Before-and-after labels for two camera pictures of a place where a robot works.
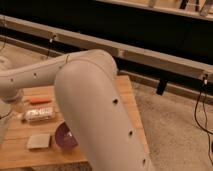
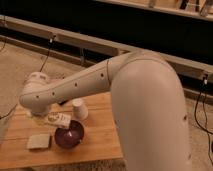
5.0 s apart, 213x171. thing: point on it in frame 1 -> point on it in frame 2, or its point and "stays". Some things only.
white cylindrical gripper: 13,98 -> 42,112
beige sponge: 39,141 stays
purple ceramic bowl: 64,136 stays
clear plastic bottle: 37,114 -> 58,117
